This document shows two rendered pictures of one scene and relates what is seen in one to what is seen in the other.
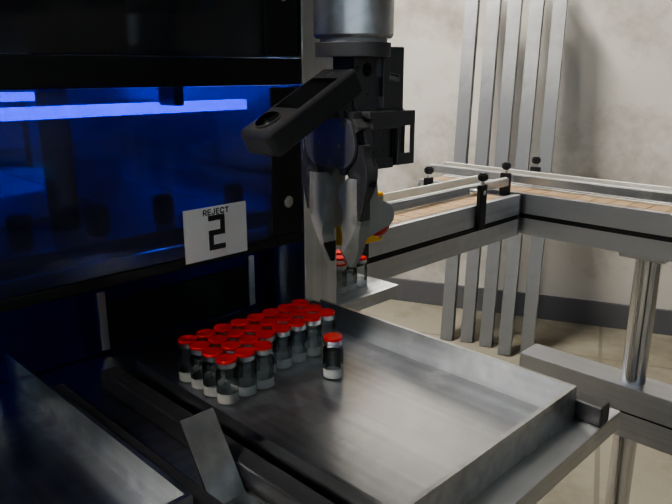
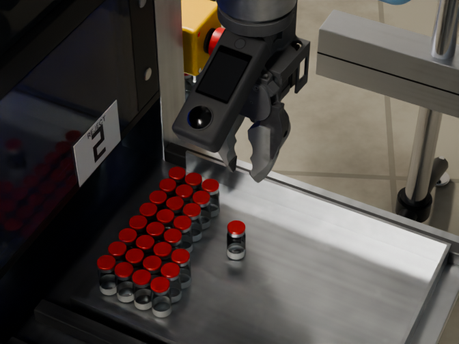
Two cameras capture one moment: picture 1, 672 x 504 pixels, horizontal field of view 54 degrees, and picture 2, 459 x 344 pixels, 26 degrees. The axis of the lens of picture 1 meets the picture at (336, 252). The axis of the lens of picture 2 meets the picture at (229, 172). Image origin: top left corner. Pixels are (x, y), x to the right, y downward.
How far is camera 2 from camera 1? 61 cm
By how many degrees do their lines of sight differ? 32
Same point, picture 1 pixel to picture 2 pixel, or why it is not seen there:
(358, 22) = (273, 11)
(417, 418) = (328, 294)
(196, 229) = (84, 153)
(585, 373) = (393, 50)
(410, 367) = (298, 224)
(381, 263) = not seen: hidden behind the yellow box
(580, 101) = not seen: outside the picture
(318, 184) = not seen: hidden behind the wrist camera
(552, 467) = (442, 324)
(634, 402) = (444, 77)
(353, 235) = (265, 167)
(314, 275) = (169, 120)
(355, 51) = (269, 32)
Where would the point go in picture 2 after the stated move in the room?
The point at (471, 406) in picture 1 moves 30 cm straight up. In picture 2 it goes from (365, 267) to (396, 59)
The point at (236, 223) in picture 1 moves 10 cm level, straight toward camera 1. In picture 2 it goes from (111, 124) to (147, 181)
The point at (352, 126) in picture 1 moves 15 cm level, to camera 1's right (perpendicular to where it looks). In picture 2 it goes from (267, 92) to (410, 63)
